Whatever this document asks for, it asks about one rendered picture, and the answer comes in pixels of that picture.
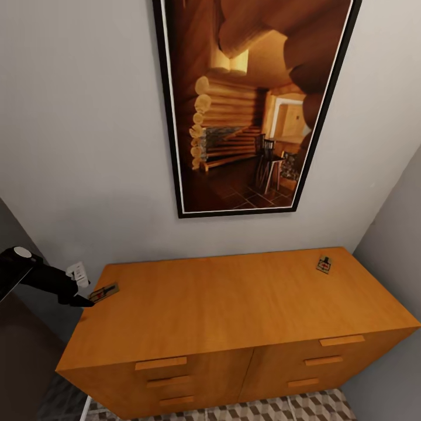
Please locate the picture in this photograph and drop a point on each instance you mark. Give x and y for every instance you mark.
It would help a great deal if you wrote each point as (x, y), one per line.
(247, 86)

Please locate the door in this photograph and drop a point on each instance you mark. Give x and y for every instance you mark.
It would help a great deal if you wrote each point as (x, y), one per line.
(34, 332)

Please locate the cabinet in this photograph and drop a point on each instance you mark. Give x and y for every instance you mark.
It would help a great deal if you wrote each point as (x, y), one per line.
(202, 332)

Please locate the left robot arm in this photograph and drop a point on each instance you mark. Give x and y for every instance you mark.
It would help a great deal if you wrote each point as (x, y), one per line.
(18, 265)

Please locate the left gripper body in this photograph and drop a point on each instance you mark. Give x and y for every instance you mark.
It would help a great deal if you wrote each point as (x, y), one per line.
(61, 284)

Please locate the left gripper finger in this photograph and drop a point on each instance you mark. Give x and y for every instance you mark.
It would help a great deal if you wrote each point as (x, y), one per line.
(79, 301)

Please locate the mousetrap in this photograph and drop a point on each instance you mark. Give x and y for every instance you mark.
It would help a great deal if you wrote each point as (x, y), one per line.
(325, 264)
(104, 292)

